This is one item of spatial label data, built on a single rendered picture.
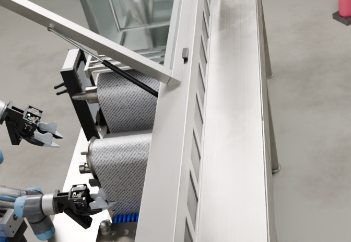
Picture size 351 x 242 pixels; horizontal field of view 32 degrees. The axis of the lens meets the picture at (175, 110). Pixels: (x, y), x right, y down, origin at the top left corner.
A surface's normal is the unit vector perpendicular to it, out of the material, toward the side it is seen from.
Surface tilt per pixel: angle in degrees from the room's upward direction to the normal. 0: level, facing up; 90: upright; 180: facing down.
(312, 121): 0
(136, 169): 90
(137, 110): 92
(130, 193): 90
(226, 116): 0
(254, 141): 0
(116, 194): 90
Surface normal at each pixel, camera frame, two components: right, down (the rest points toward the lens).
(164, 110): -0.21, -0.77
